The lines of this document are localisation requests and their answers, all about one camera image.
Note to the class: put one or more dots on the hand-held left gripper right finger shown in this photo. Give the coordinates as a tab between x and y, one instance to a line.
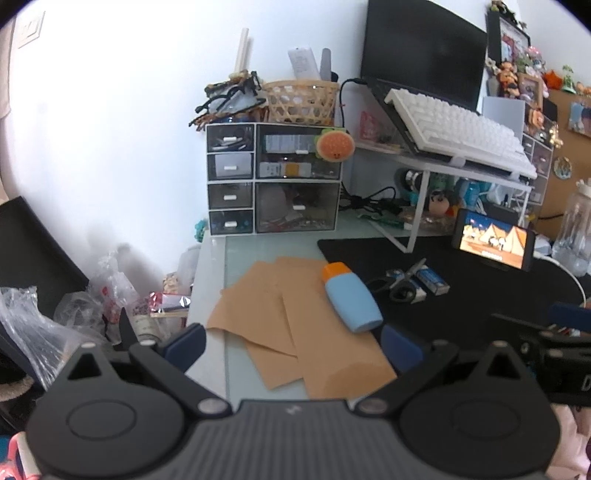
400	348

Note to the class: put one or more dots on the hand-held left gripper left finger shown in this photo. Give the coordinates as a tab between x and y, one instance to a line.
187	344

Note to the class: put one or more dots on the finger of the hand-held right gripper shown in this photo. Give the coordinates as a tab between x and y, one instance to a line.
521	325
572	318

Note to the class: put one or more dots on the small clear drawer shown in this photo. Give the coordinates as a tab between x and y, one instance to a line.
231	222
230	196
230	138
230	166

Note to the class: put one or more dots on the dark drawer cabinet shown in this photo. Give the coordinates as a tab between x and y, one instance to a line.
538	152

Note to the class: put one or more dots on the clear drawer organizer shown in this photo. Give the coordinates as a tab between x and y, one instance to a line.
255	180

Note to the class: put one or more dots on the wide clear drawer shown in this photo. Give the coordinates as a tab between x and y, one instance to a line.
295	168
286	141

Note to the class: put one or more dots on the red snack packet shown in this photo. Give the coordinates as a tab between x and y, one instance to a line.
168	302

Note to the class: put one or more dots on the black desk mat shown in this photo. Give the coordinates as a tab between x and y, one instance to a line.
461	318

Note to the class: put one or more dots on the blue bottle with orange cap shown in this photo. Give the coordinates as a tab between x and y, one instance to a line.
352	301

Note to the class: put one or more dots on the brown paper sheet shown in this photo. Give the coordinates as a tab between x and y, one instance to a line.
277	369
251	300
332	355

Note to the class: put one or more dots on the pink floral bedding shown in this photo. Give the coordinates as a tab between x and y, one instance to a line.
572	443

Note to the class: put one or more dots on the clear water bottle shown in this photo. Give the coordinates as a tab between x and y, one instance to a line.
572	230

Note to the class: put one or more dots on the black smartphone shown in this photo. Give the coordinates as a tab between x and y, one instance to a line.
494	237

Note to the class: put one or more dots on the crumpled plastic bag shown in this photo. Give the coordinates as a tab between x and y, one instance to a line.
113	286

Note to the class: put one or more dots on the teal crochet item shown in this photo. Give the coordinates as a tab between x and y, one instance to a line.
201	230

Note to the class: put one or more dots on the clear plastic bag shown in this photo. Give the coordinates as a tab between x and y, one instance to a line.
41	341

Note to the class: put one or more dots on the black haired figurine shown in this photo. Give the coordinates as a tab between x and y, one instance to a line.
438	203

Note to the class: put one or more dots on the round badge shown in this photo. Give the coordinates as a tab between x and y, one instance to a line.
563	168

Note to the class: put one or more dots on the white laptop stand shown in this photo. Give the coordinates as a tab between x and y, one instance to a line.
443	168

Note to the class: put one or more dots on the brown cork board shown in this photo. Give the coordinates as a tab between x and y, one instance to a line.
561	138

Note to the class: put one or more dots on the black box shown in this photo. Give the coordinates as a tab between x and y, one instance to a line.
32	249

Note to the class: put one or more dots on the photo card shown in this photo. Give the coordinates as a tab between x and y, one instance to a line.
581	119

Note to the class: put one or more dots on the white keyboard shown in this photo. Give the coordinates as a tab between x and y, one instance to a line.
461	124

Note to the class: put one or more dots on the burger plush magnet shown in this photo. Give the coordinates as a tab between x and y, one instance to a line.
334	146

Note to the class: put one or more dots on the pale blue board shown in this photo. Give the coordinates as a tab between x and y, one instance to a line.
503	110

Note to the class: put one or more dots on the pink clear packet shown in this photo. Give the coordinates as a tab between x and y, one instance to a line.
374	127

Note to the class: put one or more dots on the pile of hair clips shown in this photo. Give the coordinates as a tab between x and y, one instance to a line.
228	104

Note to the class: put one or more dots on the woven bamboo basket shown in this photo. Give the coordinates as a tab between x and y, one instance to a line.
300	104

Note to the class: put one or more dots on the grey nail file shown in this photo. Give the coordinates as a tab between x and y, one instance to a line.
328	64

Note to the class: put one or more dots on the pale wooden stick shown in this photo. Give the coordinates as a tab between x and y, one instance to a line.
241	50

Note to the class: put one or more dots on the black laptop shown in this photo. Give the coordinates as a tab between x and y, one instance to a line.
420	41

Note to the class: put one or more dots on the small wooden photo frame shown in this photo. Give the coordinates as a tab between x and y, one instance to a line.
530	91

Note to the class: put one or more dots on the black picture frame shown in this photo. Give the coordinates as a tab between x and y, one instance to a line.
508	39

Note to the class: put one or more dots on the white wall switch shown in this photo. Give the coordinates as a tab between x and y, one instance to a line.
30	28

